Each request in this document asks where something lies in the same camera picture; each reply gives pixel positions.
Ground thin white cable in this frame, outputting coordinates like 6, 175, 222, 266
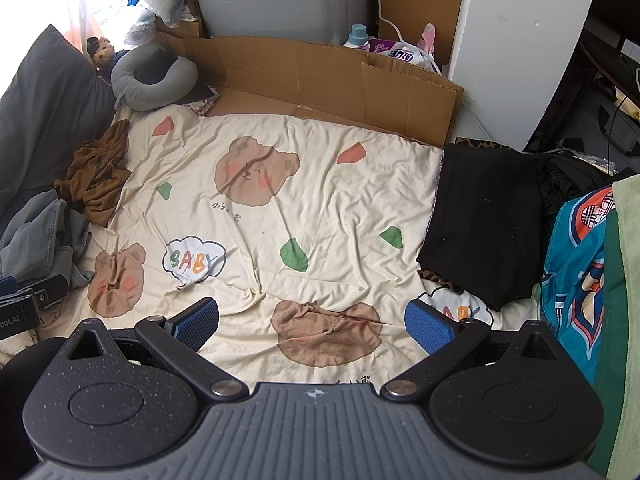
376, 0, 443, 76

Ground washed blue jeans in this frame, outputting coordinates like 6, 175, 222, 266
0, 189, 96, 291

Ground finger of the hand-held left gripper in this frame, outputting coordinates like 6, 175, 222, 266
0, 275, 69, 308

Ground purple white package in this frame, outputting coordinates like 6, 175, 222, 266
369, 37, 436, 68

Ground floral cloth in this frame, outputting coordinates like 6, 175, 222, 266
182, 96, 217, 117

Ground sheer orange curtain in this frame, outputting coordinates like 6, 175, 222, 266
60, 0, 116, 56

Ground black folded clothes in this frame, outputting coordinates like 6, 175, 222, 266
416, 143, 546, 312

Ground brown teddy bear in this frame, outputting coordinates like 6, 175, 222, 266
86, 36, 117, 68

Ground green cloth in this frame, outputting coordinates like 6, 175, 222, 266
592, 172, 640, 480

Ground dark grey pillow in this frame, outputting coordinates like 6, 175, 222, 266
0, 24, 118, 221

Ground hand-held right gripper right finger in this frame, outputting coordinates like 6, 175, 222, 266
379, 299, 563, 403

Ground blue cap detergent bottle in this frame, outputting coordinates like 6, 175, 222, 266
342, 24, 371, 50

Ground grey neck pillow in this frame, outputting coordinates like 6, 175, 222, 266
110, 44, 198, 112

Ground flattened cardboard sheet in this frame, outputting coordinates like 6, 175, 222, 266
155, 0, 465, 146

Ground brown t-shirt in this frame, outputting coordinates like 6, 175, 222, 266
52, 119, 133, 227

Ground bear print bedsheet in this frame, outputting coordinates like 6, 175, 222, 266
37, 105, 543, 391

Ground teal printed cloth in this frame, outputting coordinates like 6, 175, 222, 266
540, 185, 617, 386

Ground grey wrapped mattress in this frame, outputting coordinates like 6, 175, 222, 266
187, 0, 383, 46

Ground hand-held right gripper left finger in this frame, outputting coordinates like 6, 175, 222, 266
65, 297, 251, 403

